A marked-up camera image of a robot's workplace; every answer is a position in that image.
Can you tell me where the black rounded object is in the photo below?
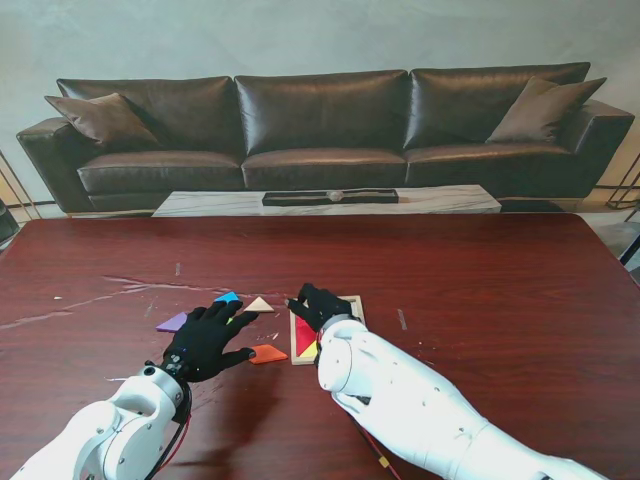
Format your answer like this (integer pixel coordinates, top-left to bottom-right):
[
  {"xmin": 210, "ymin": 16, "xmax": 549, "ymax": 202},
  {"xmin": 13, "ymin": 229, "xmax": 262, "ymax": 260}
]
[{"xmin": 0, "ymin": 199, "xmax": 21, "ymax": 251}]

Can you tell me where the red black right arm cable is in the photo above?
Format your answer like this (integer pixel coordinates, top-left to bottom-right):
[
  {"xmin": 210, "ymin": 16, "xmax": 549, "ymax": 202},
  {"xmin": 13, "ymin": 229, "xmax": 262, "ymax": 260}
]
[{"xmin": 349, "ymin": 414, "xmax": 402, "ymax": 480}]

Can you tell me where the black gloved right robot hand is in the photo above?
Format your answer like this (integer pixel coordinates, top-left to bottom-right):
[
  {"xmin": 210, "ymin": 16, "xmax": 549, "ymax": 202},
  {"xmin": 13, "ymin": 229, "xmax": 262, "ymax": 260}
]
[{"xmin": 284, "ymin": 282, "xmax": 354, "ymax": 334}]

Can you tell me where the red black arm cable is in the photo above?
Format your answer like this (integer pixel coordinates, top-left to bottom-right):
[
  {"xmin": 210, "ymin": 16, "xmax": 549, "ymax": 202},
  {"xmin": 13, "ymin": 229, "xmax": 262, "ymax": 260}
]
[
  {"xmin": 349, "ymin": 414, "xmax": 402, "ymax": 480},
  {"xmin": 149, "ymin": 382, "xmax": 195, "ymax": 474}
]

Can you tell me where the wooden square puzzle tray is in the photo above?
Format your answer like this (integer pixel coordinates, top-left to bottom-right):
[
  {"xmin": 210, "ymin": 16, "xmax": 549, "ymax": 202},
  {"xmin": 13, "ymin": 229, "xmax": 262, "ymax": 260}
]
[{"xmin": 289, "ymin": 295, "xmax": 369, "ymax": 367}]

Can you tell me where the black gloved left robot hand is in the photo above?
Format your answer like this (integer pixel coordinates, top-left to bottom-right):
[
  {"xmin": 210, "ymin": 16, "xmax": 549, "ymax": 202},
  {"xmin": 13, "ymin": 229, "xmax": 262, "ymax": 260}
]
[{"xmin": 163, "ymin": 301, "xmax": 261, "ymax": 384}]

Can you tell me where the red large tangram triangle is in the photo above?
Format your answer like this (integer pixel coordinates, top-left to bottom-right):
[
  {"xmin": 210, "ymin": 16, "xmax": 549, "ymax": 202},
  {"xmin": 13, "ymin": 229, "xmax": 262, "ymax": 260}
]
[{"xmin": 294, "ymin": 313, "xmax": 319, "ymax": 356}]

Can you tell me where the long black decorative tray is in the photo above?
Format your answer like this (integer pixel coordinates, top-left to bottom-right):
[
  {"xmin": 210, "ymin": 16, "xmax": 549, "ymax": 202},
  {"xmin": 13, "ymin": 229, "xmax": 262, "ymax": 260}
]
[{"xmin": 262, "ymin": 188, "xmax": 400, "ymax": 207}]

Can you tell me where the purple medium tangram triangle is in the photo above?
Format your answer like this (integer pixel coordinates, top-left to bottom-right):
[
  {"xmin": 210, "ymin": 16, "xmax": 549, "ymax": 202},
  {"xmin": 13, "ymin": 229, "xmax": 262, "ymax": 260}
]
[{"xmin": 155, "ymin": 312, "xmax": 189, "ymax": 335}]

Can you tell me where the dark brown leather sofa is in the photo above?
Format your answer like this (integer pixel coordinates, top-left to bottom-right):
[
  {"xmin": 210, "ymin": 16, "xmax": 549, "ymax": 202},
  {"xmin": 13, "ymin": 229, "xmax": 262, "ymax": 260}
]
[{"xmin": 16, "ymin": 61, "xmax": 636, "ymax": 217}]

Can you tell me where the orange tangram parallelogram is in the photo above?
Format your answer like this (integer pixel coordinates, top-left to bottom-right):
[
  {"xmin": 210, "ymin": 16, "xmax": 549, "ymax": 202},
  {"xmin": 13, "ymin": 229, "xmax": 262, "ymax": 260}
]
[{"xmin": 248, "ymin": 344, "xmax": 290, "ymax": 366}]

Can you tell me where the red black left arm cable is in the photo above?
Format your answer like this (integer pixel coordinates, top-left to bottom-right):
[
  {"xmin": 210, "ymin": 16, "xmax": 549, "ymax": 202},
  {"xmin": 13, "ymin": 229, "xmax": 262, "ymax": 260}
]
[{"xmin": 149, "ymin": 382, "xmax": 195, "ymax": 474}]

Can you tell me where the thin metal side table frame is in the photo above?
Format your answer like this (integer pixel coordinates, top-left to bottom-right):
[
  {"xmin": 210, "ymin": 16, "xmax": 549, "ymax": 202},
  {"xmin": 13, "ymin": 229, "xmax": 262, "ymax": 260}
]
[
  {"xmin": 604, "ymin": 152, "xmax": 640, "ymax": 211},
  {"xmin": 0, "ymin": 149, "xmax": 40, "ymax": 221}
]

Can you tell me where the natural wood small tangram triangle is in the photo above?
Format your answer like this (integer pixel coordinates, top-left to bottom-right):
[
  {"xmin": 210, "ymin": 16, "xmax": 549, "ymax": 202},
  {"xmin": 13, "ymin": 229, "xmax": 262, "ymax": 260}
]
[{"xmin": 243, "ymin": 296, "xmax": 276, "ymax": 315}]

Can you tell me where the marble coffee table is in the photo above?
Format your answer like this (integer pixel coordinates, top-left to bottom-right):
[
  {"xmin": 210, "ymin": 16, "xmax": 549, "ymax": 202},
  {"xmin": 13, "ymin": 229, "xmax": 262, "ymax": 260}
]
[{"xmin": 151, "ymin": 184, "xmax": 503, "ymax": 218}]

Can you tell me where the brown sofa cushion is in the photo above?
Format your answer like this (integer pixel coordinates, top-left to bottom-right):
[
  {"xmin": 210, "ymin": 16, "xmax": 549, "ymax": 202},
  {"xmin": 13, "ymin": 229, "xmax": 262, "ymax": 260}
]
[
  {"xmin": 44, "ymin": 92, "xmax": 161, "ymax": 151},
  {"xmin": 485, "ymin": 75, "xmax": 608, "ymax": 145}
]

